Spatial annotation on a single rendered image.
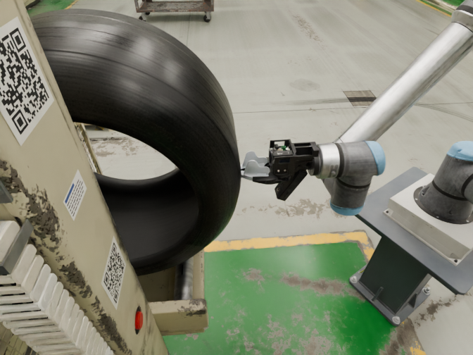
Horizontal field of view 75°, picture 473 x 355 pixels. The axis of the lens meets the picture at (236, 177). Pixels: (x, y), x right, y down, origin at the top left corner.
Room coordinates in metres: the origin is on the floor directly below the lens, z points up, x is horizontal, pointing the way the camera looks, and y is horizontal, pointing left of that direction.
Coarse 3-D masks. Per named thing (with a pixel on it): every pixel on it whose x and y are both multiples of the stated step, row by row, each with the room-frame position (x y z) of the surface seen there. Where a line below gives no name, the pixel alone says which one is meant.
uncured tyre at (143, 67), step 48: (48, 48) 0.44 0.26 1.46; (96, 48) 0.46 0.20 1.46; (144, 48) 0.51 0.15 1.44; (96, 96) 0.40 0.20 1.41; (144, 96) 0.42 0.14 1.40; (192, 96) 0.46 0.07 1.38; (192, 144) 0.41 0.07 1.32; (144, 192) 0.66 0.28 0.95; (192, 192) 0.64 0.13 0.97; (144, 240) 0.52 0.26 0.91; (192, 240) 0.40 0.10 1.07
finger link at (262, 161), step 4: (248, 152) 0.61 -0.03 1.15; (252, 152) 0.61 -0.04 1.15; (248, 156) 0.61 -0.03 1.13; (252, 156) 0.61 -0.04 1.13; (256, 156) 0.61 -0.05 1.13; (244, 160) 0.61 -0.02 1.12; (248, 160) 0.61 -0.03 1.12; (256, 160) 0.61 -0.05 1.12; (260, 160) 0.61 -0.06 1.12; (264, 160) 0.62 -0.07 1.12; (244, 164) 0.61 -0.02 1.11; (260, 164) 0.61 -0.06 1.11; (264, 164) 0.61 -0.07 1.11; (244, 168) 0.60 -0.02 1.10
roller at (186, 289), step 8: (192, 256) 0.47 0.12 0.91; (184, 264) 0.43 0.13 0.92; (192, 264) 0.44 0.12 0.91; (176, 272) 0.42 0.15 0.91; (184, 272) 0.41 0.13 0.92; (192, 272) 0.42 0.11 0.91; (176, 280) 0.39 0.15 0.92; (184, 280) 0.39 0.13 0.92; (192, 280) 0.40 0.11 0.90; (176, 288) 0.37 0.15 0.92; (184, 288) 0.37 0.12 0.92; (192, 288) 0.38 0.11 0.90; (176, 296) 0.35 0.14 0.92; (184, 296) 0.35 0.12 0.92
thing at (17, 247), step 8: (0, 184) 0.17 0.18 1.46; (0, 192) 0.17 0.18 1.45; (8, 192) 0.17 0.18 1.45; (0, 200) 0.17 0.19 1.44; (8, 200) 0.17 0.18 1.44; (24, 224) 0.16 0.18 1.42; (24, 232) 0.16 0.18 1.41; (16, 240) 0.15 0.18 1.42; (24, 240) 0.15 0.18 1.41; (16, 248) 0.14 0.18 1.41; (8, 256) 0.13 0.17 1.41; (16, 256) 0.14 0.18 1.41; (0, 264) 0.13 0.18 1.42; (8, 264) 0.13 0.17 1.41; (0, 272) 0.12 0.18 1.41; (8, 272) 0.13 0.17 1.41
